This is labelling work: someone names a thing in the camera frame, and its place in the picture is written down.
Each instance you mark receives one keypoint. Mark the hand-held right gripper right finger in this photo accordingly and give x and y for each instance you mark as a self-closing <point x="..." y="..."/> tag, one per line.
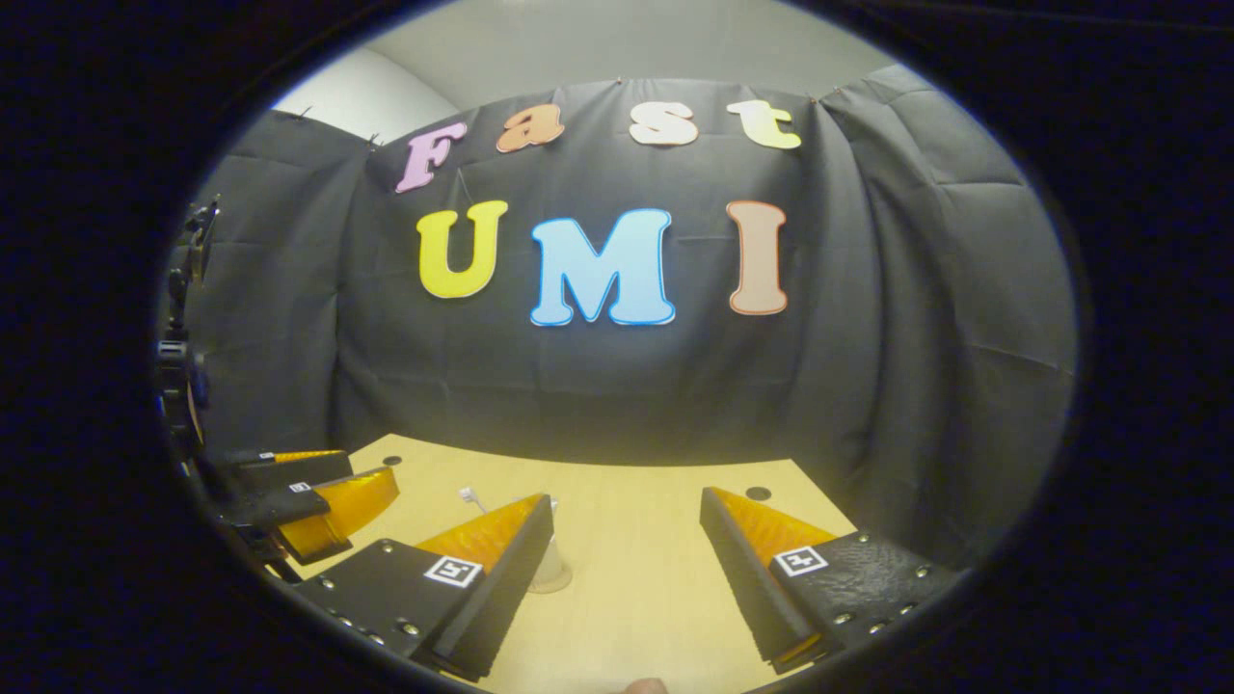
<point x="747" y="588"/>

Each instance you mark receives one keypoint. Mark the pale pink toothbrush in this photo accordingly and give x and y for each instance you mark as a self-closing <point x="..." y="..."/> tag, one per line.
<point x="470" y="495"/>

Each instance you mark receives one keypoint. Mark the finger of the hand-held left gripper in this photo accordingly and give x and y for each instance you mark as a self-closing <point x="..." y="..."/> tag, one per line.
<point x="289" y="470"/>
<point x="280" y="509"/>

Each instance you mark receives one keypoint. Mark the grey cup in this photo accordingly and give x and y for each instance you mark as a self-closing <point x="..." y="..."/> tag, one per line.
<point x="554" y="564"/>

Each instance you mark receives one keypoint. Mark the black backdrop cloth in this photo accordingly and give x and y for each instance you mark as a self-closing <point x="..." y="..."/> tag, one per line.
<point x="578" y="386"/>

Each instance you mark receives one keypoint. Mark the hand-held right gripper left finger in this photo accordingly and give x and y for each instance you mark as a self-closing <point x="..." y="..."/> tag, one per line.
<point x="506" y="598"/>

